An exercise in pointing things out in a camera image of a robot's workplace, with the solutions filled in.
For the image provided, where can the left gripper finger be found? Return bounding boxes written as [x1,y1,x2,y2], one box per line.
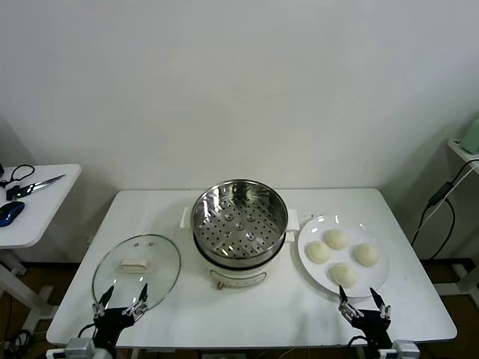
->
[125,282,150,319]
[92,285,115,319]

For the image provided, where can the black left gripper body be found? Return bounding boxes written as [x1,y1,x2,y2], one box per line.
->
[93,307,138,348]

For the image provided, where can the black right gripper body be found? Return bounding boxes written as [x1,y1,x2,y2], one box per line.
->
[351,309,392,349]

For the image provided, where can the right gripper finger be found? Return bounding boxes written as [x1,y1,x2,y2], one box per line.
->
[370,286,392,321]
[338,284,362,322]

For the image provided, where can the white steamed baozi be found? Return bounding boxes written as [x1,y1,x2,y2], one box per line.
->
[323,228,350,251]
[353,242,381,268]
[306,241,332,265]
[329,262,359,289]

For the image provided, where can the glass lid white handle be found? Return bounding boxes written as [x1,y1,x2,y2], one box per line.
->
[92,233,182,313]

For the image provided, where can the steel steamer basket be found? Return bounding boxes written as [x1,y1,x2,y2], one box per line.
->
[180,178,300,269]

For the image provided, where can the white round plate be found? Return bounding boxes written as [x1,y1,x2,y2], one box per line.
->
[297,215,391,298]

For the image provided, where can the white side table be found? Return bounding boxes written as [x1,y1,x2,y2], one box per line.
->
[0,163,82,332]

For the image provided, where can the blue computer mouse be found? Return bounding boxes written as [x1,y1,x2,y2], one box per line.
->
[0,200,25,228]

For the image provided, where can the white shelf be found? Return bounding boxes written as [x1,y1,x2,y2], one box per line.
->
[448,136,479,165]

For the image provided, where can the pale green appliance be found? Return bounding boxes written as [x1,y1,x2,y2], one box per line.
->
[459,116,479,154]

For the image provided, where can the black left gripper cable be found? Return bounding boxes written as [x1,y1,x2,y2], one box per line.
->
[77,323,99,340]

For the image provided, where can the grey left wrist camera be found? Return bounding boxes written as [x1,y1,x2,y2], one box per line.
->
[46,337,95,359]

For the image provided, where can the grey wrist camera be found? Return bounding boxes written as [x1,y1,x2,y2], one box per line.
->
[377,339,421,359]
[46,337,95,359]

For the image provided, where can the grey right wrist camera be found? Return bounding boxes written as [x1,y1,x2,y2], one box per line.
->
[377,339,421,359]

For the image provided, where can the black floor cables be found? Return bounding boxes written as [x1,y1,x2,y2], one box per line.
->
[0,328,34,355]

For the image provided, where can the thin white cable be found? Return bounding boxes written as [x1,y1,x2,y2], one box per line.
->
[426,162,479,221]

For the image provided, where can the scissors with dark handle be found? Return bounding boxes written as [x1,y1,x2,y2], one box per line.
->
[5,174,67,200]

